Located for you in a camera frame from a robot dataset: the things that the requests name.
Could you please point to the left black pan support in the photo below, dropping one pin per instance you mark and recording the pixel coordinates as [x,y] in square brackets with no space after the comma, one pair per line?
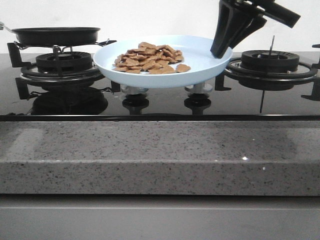
[30,74]

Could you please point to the black gas burner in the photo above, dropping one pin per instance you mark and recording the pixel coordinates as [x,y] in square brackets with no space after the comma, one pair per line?
[74,61]
[264,61]

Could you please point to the left black gas burner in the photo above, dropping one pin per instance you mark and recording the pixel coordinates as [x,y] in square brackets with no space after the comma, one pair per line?
[74,61]

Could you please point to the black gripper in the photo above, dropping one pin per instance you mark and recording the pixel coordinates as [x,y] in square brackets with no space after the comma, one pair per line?
[237,19]

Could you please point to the light blue plate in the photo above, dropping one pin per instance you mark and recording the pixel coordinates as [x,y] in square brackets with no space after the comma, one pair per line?
[195,50]

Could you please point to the grey cabinet drawer front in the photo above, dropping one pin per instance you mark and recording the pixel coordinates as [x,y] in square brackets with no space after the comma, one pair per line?
[60,217]

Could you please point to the right black gas burner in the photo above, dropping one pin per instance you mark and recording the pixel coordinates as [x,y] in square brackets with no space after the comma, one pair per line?
[264,61]

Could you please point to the silver stove knob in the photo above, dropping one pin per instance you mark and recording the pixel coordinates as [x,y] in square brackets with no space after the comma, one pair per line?
[199,88]
[129,90]

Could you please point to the black glass cooktop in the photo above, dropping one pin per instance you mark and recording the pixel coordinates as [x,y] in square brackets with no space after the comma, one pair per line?
[229,100]

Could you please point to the wire pan trivet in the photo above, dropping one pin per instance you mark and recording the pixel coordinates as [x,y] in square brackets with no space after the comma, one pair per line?
[19,46]

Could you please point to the right black pan support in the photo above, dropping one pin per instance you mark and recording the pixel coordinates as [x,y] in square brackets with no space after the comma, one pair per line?
[304,73]

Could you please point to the black frying pan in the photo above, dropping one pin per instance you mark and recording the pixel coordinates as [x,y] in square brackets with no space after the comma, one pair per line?
[49,36]

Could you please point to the right silver stove knob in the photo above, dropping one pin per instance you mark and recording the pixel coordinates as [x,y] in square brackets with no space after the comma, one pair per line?
[199,88]

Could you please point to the pile of brown meat pieces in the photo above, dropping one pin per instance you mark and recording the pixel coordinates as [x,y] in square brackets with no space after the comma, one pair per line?
[151,59]

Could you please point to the black pan support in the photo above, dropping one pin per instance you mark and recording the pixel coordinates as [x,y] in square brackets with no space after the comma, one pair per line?
[304,73]
[30,74]

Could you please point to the left silver stove knob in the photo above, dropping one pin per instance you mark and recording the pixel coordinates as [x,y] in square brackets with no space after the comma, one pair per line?
[129,90]

